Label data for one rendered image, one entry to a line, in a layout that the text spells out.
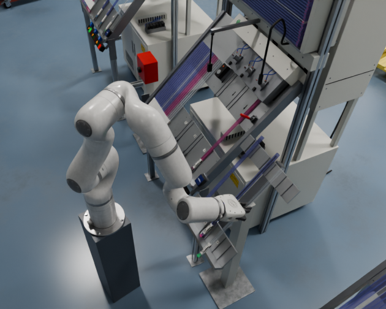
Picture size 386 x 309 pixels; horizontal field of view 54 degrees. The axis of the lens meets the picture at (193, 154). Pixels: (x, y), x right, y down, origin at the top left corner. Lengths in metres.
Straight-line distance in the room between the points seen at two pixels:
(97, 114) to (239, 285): 1.59
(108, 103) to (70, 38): 3.29
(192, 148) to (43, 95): 2.04
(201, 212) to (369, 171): 2.18
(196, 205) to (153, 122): 0.33
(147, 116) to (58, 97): 2.59
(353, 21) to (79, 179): 1.24
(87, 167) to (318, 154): 1.39
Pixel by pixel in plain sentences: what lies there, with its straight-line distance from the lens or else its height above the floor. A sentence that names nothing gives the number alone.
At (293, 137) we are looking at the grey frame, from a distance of 1.93.
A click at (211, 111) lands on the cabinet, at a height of 0.62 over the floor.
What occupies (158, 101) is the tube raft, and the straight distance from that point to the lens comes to 2.23.
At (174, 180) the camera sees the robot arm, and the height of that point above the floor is 1.30.
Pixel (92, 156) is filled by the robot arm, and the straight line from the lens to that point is 1.37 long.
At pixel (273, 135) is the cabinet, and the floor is 0.62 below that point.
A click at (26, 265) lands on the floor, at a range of 2.63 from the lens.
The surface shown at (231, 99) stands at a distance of 1.91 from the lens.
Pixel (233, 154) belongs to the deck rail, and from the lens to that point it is 1.81.
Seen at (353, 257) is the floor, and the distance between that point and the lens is 2.75.
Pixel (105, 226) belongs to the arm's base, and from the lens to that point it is 1.78.
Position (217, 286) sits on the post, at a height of 0.01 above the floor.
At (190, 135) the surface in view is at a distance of 1.99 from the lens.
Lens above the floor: 2.22
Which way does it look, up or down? 48 degrees down
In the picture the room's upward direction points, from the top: 3 degrees clockwise
